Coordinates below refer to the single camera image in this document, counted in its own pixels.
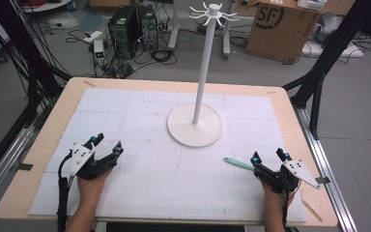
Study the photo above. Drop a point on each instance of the teal utensil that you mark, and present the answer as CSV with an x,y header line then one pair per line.
x,y
238,164

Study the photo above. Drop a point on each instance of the aluminium rail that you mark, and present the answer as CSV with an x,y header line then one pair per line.
x,y
3,167
325,167

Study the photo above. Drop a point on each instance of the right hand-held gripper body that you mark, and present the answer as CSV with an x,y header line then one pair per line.
x,y
280,179

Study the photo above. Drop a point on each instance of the white power strip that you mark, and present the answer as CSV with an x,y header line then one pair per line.
x,y
92,37

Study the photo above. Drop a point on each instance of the long brown tape strip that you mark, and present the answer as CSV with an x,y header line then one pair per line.
x,y
312,210

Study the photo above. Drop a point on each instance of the black metal frame stand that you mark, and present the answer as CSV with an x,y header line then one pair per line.
x,y
29,58
328,54

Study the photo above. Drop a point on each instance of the person's left hand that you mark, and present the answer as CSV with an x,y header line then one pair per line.
x,y
90,190

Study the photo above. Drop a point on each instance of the person's right hand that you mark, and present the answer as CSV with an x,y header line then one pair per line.
x,y
275,199

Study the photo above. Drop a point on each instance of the white hook rack stand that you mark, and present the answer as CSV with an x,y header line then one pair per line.
x,y
203,80

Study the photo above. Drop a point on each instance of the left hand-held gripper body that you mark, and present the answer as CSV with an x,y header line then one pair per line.
x,y
87,167

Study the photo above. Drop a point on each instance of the black tape piece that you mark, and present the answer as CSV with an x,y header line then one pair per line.
x,y
24,167
322,180

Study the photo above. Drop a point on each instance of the small white device green display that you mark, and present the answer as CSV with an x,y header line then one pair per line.
x,y
99,51

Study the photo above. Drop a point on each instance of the black computer tower green label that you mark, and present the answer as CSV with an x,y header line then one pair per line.
x,y
122,35

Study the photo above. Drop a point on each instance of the white grid mat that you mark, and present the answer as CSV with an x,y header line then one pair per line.
x,y
157,180

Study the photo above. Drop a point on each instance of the black computer tower with fan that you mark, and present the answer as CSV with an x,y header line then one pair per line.
x,y
148,30

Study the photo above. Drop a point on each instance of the white foam board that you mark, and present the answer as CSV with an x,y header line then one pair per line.
x,y
335,50

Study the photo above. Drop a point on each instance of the white-legged desk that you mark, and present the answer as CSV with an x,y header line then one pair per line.
x,y
174,32

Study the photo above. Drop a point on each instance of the cardboard box with black logo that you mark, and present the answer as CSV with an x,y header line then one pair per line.
x,y
280,35

